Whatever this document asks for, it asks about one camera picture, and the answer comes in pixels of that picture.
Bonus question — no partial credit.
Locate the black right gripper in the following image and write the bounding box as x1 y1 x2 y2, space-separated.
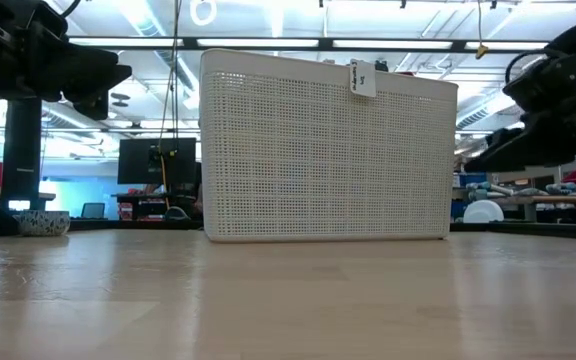
465 52 576 174

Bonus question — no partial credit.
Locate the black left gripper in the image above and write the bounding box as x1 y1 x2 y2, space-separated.
0 0 133 121

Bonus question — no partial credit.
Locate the white perforated laundry basket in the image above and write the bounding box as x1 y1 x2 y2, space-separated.
198 47 460 244

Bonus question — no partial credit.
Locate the blue storage bin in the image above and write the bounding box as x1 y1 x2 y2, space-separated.
451 172 489 189

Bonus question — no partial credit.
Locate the wooden workbench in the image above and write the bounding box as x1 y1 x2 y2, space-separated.
487 193 576 224

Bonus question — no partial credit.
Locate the white round object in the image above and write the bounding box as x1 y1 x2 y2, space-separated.
462 199 506 225

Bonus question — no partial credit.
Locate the black computer monitor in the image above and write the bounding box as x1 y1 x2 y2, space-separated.
117 136 198 186

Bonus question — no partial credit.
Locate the black pillar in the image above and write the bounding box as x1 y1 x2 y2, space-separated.
0 97 44 212

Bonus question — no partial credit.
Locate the grey office chair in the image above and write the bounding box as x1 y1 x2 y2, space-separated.
80 201 107 220

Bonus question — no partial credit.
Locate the small speckled ceramic bowl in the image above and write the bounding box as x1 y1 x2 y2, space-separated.
15 209 72 238

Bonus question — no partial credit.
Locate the white handwritten paper label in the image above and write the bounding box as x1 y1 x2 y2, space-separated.
349 58 378 99

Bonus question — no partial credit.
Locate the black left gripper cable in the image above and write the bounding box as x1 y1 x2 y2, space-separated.
60 0 84 19

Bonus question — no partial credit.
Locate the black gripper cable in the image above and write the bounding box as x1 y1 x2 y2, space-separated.
60 0 84 19
504 48 552 86

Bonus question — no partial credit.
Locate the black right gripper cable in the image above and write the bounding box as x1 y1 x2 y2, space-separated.
504 48 552 86

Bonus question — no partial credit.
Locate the hanging cord with yellow hook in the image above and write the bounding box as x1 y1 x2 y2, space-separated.
475 0 490 60

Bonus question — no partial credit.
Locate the thin hanging cable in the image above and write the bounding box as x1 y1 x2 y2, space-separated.
157 0 183 211

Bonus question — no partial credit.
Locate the black overhead rail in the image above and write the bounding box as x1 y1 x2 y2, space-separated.
67 35 552 55

